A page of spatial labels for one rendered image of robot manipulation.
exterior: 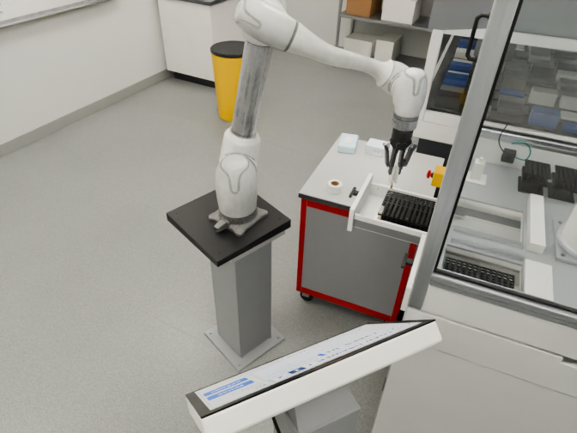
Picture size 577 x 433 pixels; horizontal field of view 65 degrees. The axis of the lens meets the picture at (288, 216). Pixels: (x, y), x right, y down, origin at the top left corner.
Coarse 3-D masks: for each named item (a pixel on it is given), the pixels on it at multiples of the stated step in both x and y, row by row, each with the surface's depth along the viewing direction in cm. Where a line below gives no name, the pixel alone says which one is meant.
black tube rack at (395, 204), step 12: (396, 192) 186; (396, 204) 179; (408, 204) 184; (420, 204) 180; (432, 204) 180; (384, 216) 177; (396, 216) 173; (408, 216) 173; (420, 216) 174; (420, 228) 172
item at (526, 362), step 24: (408, 312) 133; (456, 336) 131; (480, 336) 127; (480, 360) 132; (504, 360) 129; (528, 360) 125; (552, 360) 122; (576, 360) 122; (552, 384) 127; (576, 384) 123
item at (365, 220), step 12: (372, 192) 194; (384, 192) 192; (408, 192) 187; (372, 204) 189; (360, 216) 174; (372, 216) 183; (360, 228) 177; (372, 228) 174; (384, 228) 172; (396, 228) 170; (408, 228) 168; (408, 240) 171; (420, 240) 168
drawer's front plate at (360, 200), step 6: (372, 174) 191; (366, 180) 187; (372, 180) 194; (366, 186) 183; (360, 192) 180; (366, 192) 187; (360, 198) 177; (366, 198) 192; (354, 204) 173; (360, 204) 181; (354, 210) 171; (360, 210) 185; (354, 216) 175; (348, 222) 175; (348, 228) 177
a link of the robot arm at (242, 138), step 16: (256, 48) 156; (256, 64) 160; (240, 80) 166; (256, 80) 163; (240, 96) 169; (256, 96) 168; (240, 112) 172; (256, 112) 173; (240, 128) 176; (256, 128) 180; (224, 144) 182; (240, 144) 178; (256, 144) 181; (256, 160) 185
